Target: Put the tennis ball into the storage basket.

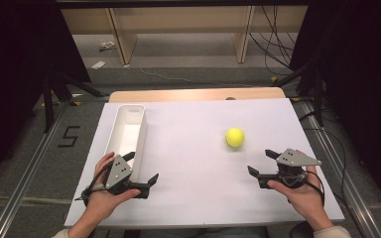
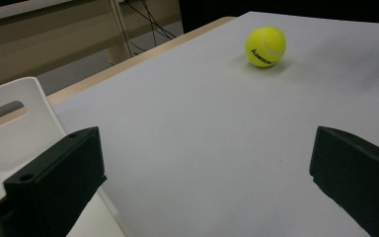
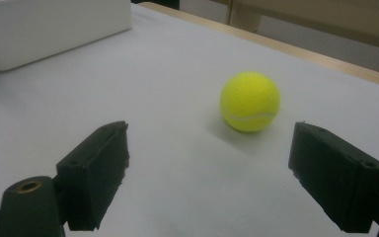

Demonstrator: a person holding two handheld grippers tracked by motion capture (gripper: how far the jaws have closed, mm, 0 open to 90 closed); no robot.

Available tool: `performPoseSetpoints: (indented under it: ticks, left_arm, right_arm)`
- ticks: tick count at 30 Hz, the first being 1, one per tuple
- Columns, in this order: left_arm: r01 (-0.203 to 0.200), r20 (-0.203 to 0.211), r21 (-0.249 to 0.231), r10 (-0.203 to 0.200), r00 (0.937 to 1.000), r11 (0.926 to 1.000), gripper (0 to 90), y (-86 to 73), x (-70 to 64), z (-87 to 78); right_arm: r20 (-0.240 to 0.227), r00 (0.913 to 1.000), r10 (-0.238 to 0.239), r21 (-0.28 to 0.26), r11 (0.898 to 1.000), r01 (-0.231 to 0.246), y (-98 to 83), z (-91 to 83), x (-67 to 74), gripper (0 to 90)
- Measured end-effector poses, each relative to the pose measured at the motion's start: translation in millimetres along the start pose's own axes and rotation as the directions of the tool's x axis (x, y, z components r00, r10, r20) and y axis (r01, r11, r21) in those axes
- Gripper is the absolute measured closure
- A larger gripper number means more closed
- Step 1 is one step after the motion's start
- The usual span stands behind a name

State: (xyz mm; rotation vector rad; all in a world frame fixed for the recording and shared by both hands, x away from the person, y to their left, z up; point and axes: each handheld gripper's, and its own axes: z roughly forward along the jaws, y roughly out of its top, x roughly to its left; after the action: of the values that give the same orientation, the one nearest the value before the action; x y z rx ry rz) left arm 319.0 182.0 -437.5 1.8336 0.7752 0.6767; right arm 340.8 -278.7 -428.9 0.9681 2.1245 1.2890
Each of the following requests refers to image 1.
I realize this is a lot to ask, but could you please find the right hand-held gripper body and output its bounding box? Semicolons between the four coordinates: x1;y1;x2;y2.
257;148;322;190

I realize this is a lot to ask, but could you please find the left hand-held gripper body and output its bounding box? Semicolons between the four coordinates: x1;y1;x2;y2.
102;154;152;200

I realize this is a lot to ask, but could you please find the white plastic bin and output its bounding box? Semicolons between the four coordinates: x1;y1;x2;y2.
104;104;149;183

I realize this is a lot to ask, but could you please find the yellow tennis ball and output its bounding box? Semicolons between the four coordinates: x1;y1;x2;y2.
224;127;246;149

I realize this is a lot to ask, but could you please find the person's left hand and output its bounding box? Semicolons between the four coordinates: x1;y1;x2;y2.
84;151;142;222

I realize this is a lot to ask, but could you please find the person's right hand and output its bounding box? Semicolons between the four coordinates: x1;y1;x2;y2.
267;149;327;223

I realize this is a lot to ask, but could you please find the white table mat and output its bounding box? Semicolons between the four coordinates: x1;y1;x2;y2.
63;98;345;229

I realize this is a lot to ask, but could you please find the black tripod stand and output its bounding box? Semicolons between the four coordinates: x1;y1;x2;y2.
271;59;326;128
41;70;108;134

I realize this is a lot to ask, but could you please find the wooden table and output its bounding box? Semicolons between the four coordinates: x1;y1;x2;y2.
108;86;287;103

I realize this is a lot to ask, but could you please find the flat white paper piece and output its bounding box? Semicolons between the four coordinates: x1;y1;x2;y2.
90;59;107;70

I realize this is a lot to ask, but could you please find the black curtain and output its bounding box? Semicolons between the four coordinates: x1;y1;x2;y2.
0;0;92;194
289;0;381;209

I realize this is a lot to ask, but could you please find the small packet on floor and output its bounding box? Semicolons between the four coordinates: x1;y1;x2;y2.
98;41;118;53

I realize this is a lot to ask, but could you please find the left hand-held gripper black cable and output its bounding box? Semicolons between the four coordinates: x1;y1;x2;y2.
74;162;114;206

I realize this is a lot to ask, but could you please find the hand-held gripper black cable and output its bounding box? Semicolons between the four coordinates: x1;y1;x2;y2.
74;162;114;206
306;170;327;206

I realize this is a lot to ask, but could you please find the right hand-held gripper black cable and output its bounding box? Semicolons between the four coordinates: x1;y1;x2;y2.
306;170;327;206

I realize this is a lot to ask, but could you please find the metal floor rail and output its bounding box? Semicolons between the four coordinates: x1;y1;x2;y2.
0;102;72;238
299;100;381;238

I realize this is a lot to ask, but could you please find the white floor cable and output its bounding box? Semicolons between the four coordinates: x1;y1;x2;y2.
138;65;256;88

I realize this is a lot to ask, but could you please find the bundle of black cables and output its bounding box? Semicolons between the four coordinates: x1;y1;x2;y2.
248;5;299;77

